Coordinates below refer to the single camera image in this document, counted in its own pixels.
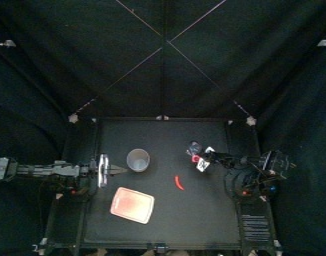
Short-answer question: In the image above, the black base plate white text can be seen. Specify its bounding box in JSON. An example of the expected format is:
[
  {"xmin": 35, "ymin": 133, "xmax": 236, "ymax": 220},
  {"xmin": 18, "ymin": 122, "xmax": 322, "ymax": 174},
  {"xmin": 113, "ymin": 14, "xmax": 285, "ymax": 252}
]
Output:
[{"xmin": 238, "ymin": 203, "xmax": 278, "ymax": 251}]

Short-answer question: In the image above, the red toy chili pepper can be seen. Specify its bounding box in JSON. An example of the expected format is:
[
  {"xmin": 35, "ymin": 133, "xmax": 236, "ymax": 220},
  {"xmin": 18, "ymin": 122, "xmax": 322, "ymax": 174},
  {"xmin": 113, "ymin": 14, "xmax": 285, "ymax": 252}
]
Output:
[{"xmin": 173, "ymin": 174, "xmax": 186, "ymax": 192}]

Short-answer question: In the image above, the thin white cord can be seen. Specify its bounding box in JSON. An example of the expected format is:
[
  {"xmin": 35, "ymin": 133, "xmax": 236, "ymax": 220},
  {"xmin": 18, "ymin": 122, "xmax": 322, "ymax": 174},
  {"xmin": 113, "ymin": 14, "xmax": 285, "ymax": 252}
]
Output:
[
  {"xmin": 75, "ymin": 47, "xmax": 165, "ymax": 115},
  {"xmin": 115, "ymin": 0, "xmax": 163, "ymax": 37},
  {"xmin": 170, "ymin": 0, "xmax": 229, "ymax": 42},
  {"xmin": 166, "ymin": 40, "xmax": 252, "ymax": 118}
]

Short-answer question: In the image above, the black table edge clamp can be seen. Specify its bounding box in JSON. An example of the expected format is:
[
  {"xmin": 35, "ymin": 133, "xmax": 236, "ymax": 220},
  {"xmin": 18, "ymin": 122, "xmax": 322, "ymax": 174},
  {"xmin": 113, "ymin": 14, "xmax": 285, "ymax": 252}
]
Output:
[{"xmin": 153, "ymin": 243, "xmax": 170, "ymax": 255}]

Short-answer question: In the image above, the grey cup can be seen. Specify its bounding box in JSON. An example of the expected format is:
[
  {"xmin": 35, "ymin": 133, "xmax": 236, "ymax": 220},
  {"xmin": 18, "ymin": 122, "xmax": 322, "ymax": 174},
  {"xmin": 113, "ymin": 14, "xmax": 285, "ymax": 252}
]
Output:
[{"xmin": 126, "ymin": 148, "xmax": 153, "ymax": 173}]

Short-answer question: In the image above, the pink rectangular plate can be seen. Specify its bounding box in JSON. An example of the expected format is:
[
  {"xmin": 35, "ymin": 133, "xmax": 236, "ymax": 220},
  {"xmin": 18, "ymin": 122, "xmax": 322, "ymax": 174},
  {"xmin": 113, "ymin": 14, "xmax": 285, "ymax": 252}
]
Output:
[{"xmin": 109, "ymin": 186, "xmax": 157, "ymax": 225}]

